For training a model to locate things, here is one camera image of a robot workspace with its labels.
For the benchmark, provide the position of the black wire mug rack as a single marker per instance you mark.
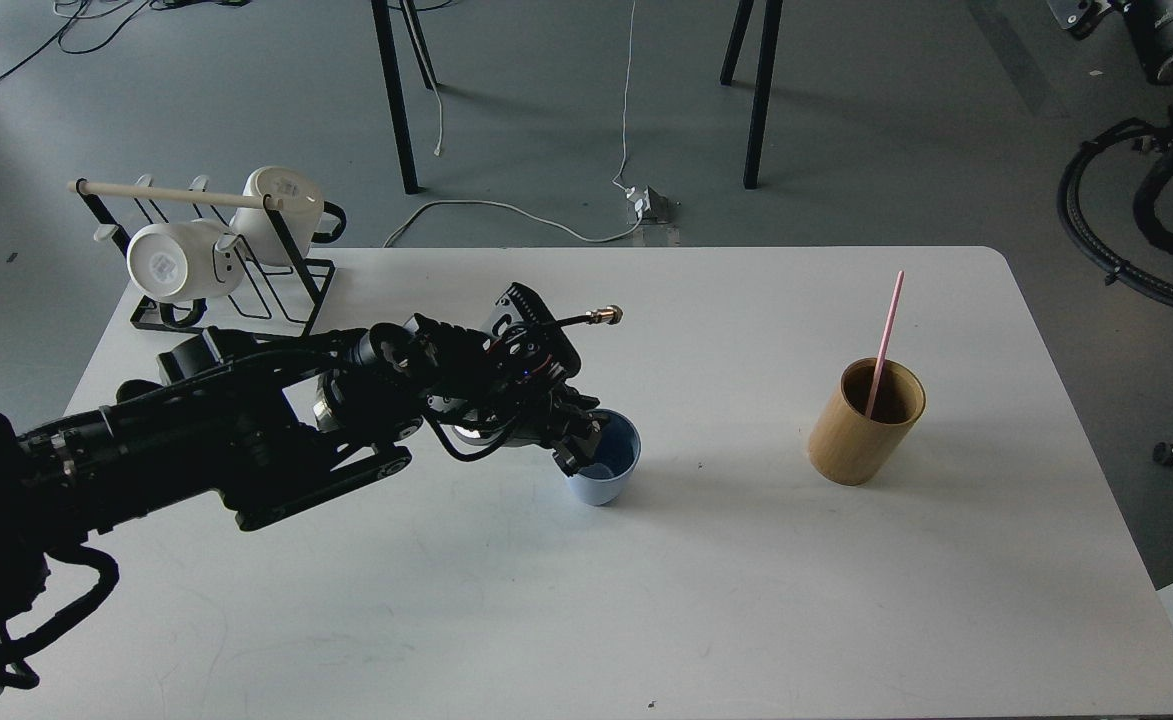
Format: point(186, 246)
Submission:
point(272, 302)

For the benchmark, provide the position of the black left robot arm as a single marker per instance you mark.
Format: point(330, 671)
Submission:
point(274, 428)

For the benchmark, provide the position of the floor power socket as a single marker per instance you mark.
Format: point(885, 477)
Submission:
point(649, 207)

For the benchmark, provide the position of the white mug front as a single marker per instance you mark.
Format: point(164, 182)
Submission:
point(183, 265)

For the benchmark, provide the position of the white mug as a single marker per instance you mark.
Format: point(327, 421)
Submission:
point(308, 216)
point(183, 265)

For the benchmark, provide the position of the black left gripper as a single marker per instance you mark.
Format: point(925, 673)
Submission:
point(505, 384)

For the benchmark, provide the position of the black table leg left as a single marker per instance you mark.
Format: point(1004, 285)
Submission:
point(387, 52)

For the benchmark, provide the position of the blue plastic cup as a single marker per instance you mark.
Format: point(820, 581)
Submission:
point(615, 459)

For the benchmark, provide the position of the black table leg right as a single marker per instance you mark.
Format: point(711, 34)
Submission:
point(770, 33)

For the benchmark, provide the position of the bamboo cylindrical holder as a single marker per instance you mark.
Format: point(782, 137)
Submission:
point(865, 420)

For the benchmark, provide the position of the white mug rear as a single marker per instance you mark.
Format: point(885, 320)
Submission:
point(308, 216)

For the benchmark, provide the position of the black table leg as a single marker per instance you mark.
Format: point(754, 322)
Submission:
point(387, 52)
point(770, 33)

